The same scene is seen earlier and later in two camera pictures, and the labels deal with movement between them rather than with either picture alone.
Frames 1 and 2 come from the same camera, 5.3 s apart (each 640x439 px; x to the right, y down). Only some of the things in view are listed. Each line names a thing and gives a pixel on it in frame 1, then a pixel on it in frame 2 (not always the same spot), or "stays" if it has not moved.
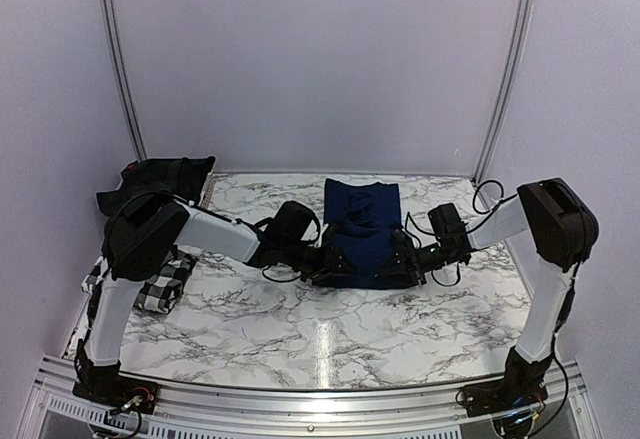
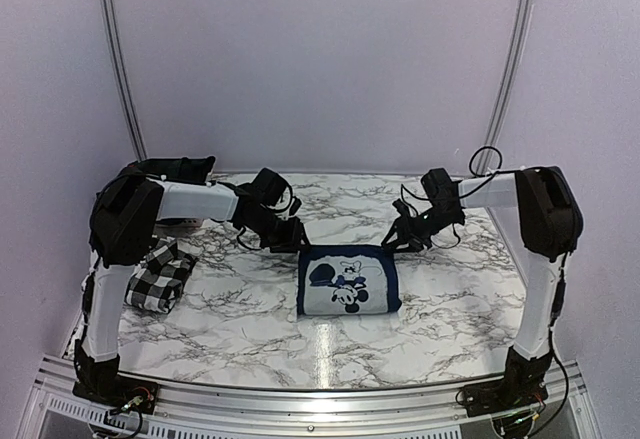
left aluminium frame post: x=109 y=9 stays
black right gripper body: x=419 y=264 to x=421 y=230
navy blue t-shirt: x=360 y=218 to x=347 y=280
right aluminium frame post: x=518 y=44 stays
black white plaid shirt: x=157 y=294 stays
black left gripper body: x=312 y=266 to x=274 y=234
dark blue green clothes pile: x=184 y=177 stays
